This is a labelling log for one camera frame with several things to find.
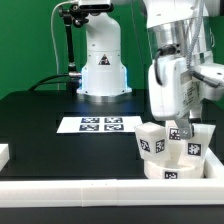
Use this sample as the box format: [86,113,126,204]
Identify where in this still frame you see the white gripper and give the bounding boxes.
[148,56,224,139]

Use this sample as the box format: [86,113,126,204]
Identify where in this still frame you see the white round stool seat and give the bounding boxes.
[144,160,204,179]

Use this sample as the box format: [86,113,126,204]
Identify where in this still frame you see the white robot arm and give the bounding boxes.
[78,0,224,139]

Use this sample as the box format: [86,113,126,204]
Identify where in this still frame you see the white sheet with tags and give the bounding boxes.
[57,116,142,134]

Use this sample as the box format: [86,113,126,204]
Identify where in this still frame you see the white U-shaped fence wall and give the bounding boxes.
[0,151,224,208]

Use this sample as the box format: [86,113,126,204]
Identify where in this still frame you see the black cables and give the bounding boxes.
[27,73,83,92]

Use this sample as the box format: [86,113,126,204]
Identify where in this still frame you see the camera on stand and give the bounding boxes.
[78,0,113,13]

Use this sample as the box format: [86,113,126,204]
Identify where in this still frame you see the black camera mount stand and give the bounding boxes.
[59,4,89,93]

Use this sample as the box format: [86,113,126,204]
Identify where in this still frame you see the white cable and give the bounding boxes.
[50,0,80,92]

